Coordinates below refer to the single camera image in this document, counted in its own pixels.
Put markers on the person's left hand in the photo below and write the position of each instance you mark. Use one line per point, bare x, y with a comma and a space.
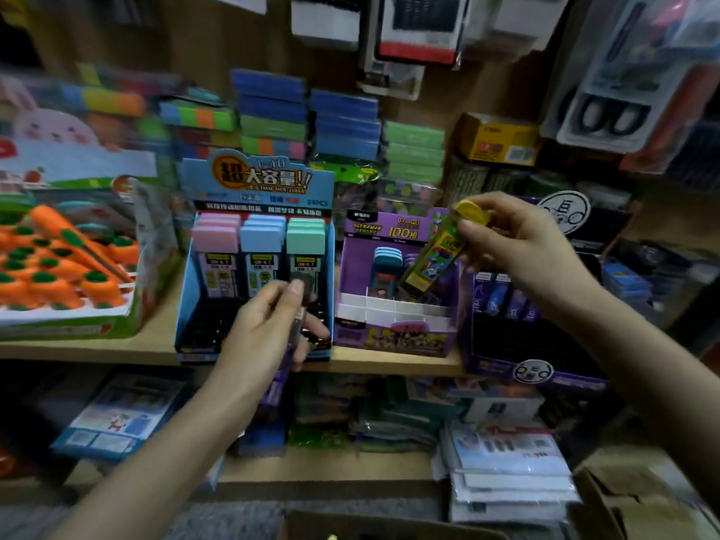
264, 343

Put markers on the person's right hand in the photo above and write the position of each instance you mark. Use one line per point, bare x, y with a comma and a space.
529, 258

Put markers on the black and white display box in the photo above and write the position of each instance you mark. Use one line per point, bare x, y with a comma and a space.
529, 354

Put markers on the purple display box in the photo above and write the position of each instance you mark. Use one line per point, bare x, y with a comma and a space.
394, 320

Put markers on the wooden shelf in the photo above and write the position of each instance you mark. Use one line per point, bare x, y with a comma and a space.
113, 345

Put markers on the blue display box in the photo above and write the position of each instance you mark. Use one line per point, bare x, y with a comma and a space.
253, 180

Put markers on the brown cardboard box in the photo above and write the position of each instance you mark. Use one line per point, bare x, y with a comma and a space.
394, 523

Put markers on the person's right forearm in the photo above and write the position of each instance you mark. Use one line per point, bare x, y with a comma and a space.
653, 377

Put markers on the person's left forearm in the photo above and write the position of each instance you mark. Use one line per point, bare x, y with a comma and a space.
146, 478

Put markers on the orange carrot pen display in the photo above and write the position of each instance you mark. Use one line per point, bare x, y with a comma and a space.
68, 275

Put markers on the yellow carton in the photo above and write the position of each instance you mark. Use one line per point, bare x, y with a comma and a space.
497, 140

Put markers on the heap of green teal packs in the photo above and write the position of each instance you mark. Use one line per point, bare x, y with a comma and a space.
371, 416

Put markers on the stack of green packets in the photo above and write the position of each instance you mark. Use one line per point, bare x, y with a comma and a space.
414, 154

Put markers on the hanging white blister package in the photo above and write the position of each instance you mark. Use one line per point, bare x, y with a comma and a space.
630, 107

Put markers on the stack of white packets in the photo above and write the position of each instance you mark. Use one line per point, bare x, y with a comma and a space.
506, 472

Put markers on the stack of blue packets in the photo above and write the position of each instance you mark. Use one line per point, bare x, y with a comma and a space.
343, 123

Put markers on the black red hanging package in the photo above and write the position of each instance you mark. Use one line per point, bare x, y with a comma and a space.
422, 28

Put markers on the stack of multicoloured packets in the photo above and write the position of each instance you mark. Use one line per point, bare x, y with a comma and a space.
146, 107

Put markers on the small open brown carton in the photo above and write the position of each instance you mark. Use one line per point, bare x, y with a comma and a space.
653, 506

